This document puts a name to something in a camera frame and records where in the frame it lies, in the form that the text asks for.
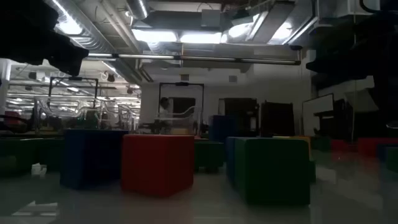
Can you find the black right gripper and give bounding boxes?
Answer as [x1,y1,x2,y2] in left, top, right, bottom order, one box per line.
[306,12,398,82]

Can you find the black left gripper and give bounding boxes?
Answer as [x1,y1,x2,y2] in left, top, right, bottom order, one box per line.
[0,0,90,77]

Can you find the long yellow block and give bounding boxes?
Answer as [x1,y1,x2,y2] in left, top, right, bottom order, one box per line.
[273,135,312,141]

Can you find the long green block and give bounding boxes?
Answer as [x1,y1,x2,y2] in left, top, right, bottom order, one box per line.
[0,138,40,177]
[39,138,65,172]

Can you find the small blue block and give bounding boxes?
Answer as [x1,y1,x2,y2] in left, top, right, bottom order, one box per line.
[225,136,237,187]
[60,129,128,190]

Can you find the small green block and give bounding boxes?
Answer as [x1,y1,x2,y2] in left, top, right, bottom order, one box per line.
[233,137,312,206]
[194,141,225,172]

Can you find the long blue block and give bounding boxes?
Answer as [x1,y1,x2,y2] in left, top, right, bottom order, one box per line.
[208,114,237,142]

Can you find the small red block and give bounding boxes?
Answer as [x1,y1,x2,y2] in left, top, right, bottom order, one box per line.
[121,133,195,197]

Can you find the whiteboard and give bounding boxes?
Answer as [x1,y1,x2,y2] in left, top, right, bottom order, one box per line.
[302,93,335,137]

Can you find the red background box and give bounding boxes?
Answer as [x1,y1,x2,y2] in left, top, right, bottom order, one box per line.
[3,111,22,125]

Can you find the black cabinet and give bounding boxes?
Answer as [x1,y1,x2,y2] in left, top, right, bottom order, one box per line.
[260,101,295,138]
[223,98,259,138]

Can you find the ceiling light panel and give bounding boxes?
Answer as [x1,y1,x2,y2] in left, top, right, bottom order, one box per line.
[132,29,178,44]
[179,30,223,44]

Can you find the person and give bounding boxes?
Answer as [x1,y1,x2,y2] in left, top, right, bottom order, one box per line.
[157,96,171,125]

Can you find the long ceiling pipe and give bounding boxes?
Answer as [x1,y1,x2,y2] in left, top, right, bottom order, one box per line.
[86,53,302,66]

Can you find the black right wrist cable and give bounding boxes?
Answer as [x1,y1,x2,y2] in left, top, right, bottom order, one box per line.
[359,0,382,14]

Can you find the silver round ventilation duct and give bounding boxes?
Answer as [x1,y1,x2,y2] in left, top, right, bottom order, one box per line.
[126,0,149,20]

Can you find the black station frame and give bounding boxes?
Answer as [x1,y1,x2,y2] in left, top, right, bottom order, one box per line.
[158,82,205,134]

